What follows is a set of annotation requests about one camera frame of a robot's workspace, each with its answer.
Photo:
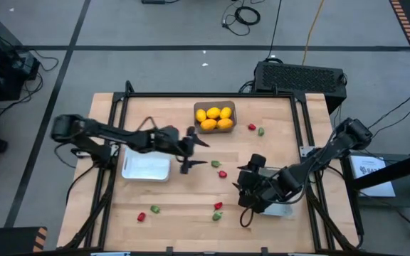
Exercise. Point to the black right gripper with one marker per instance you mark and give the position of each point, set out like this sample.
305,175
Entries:
258,188

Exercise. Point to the green bell pepper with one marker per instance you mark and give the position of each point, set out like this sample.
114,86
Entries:
217,215
215,163
261,131
154,209

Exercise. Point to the grey translucent plastic basket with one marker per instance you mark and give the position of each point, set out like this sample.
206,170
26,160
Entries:
197,106

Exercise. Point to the orange mango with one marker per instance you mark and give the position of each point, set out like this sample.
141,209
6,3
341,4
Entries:
225,123
208,124

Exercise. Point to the black aluminium table frame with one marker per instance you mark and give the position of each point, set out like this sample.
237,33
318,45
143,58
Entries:
208,94

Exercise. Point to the white plastic basket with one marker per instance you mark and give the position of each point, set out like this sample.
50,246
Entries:
144,169
279,210

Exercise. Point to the black computer case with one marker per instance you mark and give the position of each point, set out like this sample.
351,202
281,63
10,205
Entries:
297,78

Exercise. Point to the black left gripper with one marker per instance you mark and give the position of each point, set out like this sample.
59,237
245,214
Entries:
189,149

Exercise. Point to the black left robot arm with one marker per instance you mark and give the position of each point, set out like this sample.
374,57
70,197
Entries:
119,135

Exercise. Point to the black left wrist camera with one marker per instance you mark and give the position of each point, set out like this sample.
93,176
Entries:
167,137

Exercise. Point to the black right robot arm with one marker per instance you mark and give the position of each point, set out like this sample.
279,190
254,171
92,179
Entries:
333,149

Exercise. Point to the white printed paper sheet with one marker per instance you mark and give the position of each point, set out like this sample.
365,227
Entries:
372,177

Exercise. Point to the black diagonal bar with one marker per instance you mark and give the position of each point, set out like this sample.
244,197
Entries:
397,170

